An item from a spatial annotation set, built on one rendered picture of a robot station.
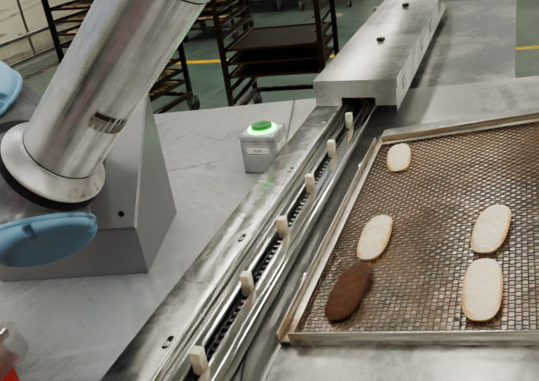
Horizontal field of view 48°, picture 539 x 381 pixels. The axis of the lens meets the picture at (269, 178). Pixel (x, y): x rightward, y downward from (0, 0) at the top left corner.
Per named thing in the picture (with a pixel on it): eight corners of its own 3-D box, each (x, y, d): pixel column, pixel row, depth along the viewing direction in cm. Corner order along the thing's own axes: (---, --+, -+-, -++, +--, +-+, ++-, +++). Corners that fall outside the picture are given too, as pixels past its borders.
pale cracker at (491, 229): (483, 208, 73) (481, 200, 72) (516, 207, 70) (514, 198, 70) (464, 254, 65) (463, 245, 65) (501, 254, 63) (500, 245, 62)
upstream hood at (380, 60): (404, -3, 234) (403, -26, 231) (452, -7, 228) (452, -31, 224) (316, 113, 131) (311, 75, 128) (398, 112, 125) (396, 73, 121)
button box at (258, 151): (260, 171, 123) (252, 120, 118) (296, 172, 120) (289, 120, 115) (245, 189, 116) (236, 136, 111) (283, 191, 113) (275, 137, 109)
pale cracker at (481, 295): (466, 262, 64) (464, 253, 63) (504, 260, 62) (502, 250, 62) (458, 323, 55) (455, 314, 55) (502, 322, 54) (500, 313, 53)
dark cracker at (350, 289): (347, 265, 70) (346, 257, 70) (378, 265, 68) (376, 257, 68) (318, 321, 62) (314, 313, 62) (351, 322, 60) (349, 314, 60)
